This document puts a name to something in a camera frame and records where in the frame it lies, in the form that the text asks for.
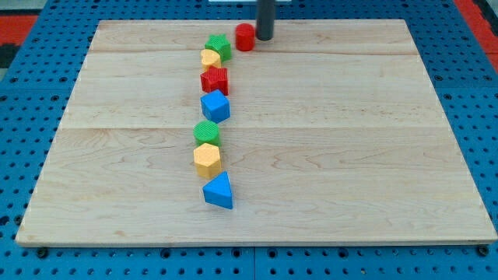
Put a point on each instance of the green cylinder block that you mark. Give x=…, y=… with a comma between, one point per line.
x=207, y=132

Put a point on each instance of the yellow hexagon block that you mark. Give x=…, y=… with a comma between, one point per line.
x=207, y=160

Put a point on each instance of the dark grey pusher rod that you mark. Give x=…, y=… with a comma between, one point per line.
x=265, y=19

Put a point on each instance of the yellow heart block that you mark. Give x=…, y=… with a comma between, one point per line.
x=210, y=58

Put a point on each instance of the red cylinder block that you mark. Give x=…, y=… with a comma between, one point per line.
x=245, y=37

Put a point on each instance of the light wooden board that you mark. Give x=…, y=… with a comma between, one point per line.
x=336, y=138

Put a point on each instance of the red star block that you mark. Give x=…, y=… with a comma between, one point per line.
x=215, y=78

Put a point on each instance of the blue cube block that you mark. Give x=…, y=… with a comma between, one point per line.
x=215, y=106

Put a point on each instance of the green star block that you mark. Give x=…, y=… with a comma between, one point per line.
x=221, y=45

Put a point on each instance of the blue triangle block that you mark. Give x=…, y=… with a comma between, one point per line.
x=218, y=191

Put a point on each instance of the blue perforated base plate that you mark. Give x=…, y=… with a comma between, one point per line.
x=39, y=81

